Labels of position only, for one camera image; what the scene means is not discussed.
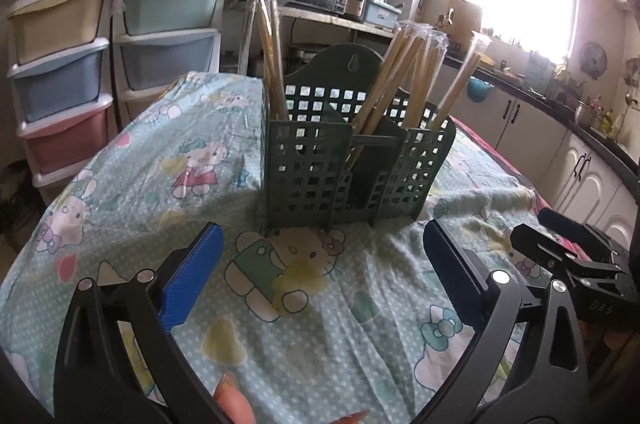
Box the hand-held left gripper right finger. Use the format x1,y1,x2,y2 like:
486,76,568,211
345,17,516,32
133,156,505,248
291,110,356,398
415,219,592,424

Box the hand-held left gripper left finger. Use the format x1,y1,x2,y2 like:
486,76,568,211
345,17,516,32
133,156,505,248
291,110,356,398
52,222,231,424

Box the steel pot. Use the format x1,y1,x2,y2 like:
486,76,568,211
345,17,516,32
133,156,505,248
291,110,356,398
574,101,601,129

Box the red under cloth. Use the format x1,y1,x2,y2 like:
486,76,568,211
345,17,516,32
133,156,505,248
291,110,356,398
457,124,551,211

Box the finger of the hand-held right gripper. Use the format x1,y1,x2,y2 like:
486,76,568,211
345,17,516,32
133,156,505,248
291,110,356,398
538,207,640,278
510,224,640,328

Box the green plastic utensil holder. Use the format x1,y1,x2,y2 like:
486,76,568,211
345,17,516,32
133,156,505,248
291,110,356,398
261,44,457,235

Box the drawer tower with cream drawer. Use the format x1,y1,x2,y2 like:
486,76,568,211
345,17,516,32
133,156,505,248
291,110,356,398
6,0,115,205

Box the black trash bin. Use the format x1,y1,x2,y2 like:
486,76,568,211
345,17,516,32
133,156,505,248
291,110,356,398
0,161,38,249

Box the metal shelf rack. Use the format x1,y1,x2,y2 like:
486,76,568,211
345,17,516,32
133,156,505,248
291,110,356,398
239,1,401,77

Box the cartoon printed tablecloth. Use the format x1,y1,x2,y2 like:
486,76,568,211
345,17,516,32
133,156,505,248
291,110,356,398
0,71,556,424

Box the blue hanging bin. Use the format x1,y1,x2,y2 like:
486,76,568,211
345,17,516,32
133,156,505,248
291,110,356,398
467,78,493,100

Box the blue grey storage box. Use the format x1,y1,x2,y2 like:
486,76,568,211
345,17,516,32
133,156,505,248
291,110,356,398
364,0,403,27

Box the person's left hand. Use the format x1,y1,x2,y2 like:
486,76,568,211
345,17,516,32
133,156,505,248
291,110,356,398
212,371,370,424

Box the pile of chopsticks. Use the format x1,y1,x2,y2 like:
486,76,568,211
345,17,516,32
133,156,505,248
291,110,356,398
252,0,493,169

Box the white kitchen cabinets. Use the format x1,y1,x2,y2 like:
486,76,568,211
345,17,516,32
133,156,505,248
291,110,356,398
440,54,640,249

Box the small wall fan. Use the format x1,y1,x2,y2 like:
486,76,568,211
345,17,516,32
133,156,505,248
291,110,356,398
579,42,608,80

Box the drawer tower with green drawer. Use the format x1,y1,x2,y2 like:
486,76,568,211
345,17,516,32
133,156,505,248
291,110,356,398
111,0,233,129

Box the wooden cutting board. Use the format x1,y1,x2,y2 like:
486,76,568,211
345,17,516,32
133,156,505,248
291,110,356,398
450,0,483,39

